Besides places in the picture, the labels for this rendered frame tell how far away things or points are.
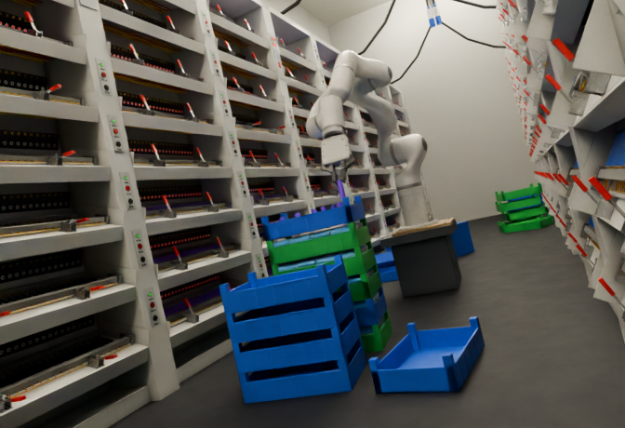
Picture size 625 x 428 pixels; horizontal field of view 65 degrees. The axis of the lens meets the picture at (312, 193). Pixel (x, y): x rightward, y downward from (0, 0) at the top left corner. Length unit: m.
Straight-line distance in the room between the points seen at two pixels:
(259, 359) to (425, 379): 0.43
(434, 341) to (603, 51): 1.07
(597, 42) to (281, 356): 1.04
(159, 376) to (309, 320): 0.60
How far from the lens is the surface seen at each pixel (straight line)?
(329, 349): 1.29
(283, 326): 1.31
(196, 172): 2.00
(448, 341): 1.48
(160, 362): 1.70
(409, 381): 1.22
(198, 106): 2.34
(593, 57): 0.58
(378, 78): 2.09
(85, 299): 1.52
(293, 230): 1.57
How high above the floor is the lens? 0.43
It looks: 3 degrees up
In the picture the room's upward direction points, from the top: 13 degrees counter-clockwise
